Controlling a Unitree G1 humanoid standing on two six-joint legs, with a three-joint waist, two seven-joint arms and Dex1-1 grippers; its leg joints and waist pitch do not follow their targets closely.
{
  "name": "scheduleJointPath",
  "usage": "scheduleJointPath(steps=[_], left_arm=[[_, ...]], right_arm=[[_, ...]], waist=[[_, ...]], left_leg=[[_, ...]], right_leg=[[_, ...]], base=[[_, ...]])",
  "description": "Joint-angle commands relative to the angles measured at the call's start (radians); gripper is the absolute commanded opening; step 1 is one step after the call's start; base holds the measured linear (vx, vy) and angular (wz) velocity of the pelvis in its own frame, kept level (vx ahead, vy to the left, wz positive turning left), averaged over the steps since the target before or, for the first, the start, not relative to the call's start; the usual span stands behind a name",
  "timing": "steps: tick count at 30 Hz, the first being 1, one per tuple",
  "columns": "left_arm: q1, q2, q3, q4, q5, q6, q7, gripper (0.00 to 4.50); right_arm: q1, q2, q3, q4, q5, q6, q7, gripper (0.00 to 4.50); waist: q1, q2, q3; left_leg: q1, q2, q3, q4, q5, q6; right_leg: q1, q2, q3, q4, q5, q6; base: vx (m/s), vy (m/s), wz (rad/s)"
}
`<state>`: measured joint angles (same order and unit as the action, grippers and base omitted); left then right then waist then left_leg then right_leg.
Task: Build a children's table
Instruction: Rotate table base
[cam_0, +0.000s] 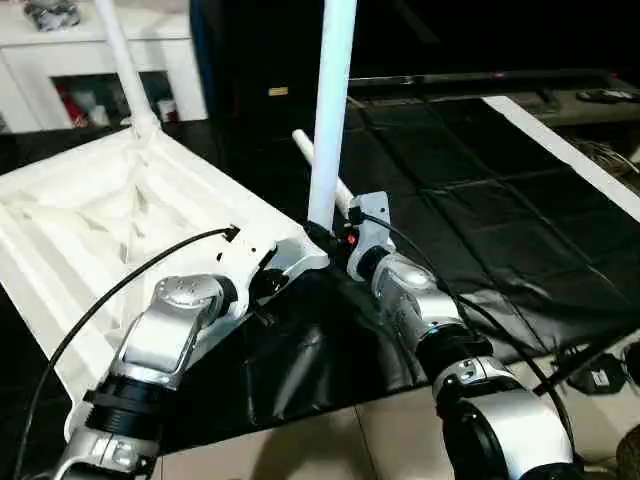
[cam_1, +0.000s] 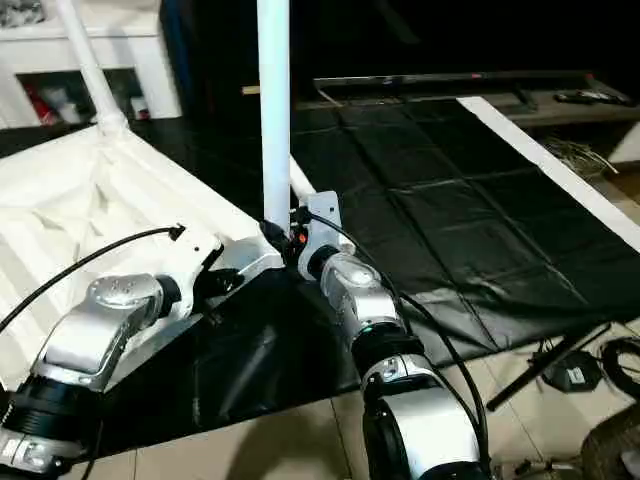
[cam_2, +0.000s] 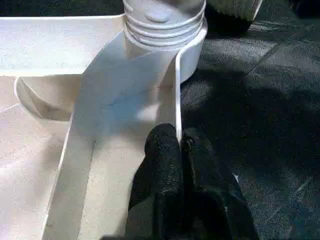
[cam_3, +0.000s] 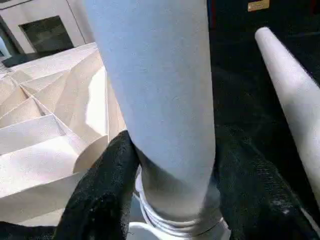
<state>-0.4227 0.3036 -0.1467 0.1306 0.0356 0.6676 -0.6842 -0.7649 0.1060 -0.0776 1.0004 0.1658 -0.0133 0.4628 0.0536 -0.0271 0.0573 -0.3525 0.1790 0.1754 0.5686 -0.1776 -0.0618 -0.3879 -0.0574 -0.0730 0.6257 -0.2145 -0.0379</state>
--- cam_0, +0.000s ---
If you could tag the white plastic table leg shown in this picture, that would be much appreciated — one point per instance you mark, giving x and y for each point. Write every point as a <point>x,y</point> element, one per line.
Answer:
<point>332,110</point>
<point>125,65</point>
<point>325,170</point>

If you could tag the black work mat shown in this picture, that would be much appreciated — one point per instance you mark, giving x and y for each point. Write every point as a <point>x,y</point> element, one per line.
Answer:
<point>480,220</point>

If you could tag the red bottle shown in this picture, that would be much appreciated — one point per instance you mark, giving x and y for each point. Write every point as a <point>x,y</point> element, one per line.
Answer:
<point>70,105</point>

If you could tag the black box white label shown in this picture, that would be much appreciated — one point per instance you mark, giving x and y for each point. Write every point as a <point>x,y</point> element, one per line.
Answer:
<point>602,378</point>

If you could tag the black metal rail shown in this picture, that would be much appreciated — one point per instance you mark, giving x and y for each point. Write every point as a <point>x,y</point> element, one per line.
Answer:
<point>460,78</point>

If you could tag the grey object on cabinet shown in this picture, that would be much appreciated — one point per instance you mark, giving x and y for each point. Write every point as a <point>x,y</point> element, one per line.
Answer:
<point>52,13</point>

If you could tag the small tan block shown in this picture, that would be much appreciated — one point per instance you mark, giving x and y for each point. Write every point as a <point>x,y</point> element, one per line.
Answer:
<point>278,91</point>

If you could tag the white glass-door cabinet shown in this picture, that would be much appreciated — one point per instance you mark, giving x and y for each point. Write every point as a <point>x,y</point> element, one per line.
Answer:
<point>170,60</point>

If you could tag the black remote control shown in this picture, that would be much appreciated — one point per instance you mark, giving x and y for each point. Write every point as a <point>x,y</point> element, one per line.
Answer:
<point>606,96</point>

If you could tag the white plastic table top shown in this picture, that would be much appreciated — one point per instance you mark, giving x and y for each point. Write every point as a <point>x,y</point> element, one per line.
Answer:
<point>100,220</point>

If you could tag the white edge strip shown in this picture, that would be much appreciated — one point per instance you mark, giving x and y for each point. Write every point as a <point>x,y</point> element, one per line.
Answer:
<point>570,150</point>

